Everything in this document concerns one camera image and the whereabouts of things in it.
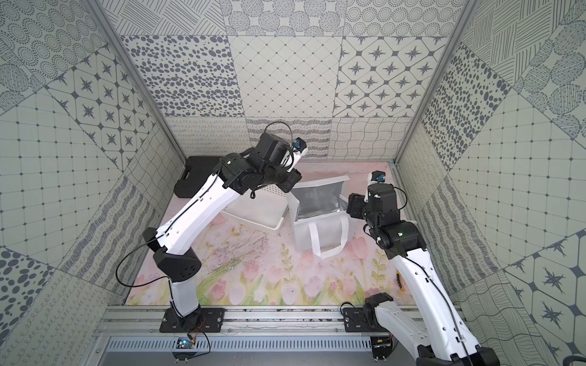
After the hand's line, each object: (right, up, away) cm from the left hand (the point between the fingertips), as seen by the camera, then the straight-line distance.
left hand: (294, 167), depth 70 cm
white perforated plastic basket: (-14, -17, +28) cm, 35 cm away
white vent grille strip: (-41, -56, 0) cm, 69 cm away
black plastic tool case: (-48, +1, +38) cm, 62 cm away
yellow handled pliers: (+38, -40, +12) cm, 57 cm away
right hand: (+21, -11, +3) cm, 24 cm away
